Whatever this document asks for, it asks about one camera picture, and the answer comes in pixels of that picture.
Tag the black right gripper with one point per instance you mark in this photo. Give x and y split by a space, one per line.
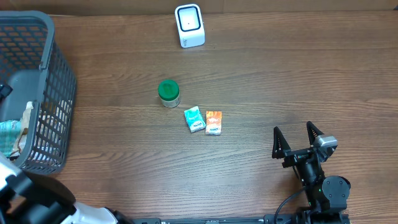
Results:
282 150

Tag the orange tissue packet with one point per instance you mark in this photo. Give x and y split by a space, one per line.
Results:
213 123

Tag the teal tissue packet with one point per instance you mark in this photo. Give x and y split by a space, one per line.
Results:
194 119

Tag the green lid jar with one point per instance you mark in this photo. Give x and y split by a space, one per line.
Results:
169 93

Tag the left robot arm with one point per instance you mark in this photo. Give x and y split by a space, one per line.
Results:
32 198

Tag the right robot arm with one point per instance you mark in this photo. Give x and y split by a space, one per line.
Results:
327 196

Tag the white barcode scanner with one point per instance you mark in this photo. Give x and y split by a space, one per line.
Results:
190 25

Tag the grey plastic mesh basket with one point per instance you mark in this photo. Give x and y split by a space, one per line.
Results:
34 70

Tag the brown white snack bag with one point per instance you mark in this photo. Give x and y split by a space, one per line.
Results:
14 134

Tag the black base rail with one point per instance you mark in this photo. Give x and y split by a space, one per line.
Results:
266 219

